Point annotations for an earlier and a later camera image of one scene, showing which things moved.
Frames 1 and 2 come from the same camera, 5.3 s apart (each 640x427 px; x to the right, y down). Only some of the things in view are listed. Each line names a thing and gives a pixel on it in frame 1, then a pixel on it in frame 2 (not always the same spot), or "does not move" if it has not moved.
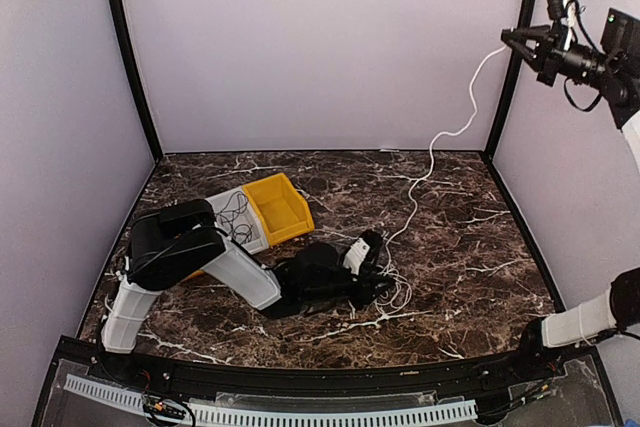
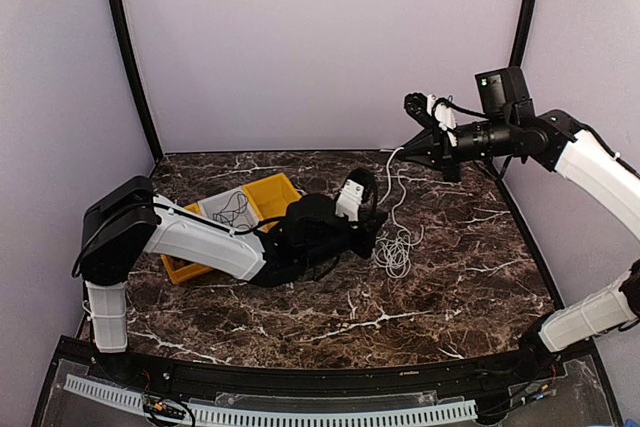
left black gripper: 366,294 → 372,222
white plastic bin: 235,215 does not move
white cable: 421,177 → 393,253
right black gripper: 545,35 → 432,148
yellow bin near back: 282,207 does not move
